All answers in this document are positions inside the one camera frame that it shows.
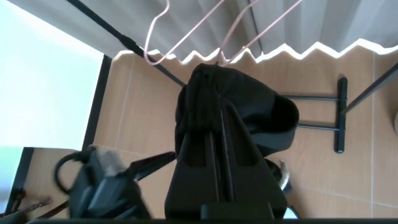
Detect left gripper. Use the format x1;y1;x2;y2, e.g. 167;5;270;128
68;151;177;220

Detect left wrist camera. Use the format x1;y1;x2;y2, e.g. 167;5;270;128
74;149;127;187

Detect black clothes rack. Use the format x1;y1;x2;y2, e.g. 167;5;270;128
67;0;398;154

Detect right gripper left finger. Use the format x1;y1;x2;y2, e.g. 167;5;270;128
164;130;221;219

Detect black cable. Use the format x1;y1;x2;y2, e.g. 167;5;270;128
54;151;94;195

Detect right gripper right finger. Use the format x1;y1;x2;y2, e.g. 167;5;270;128
221;99;289;219

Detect black shorts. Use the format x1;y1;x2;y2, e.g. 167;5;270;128
174;63;300;158

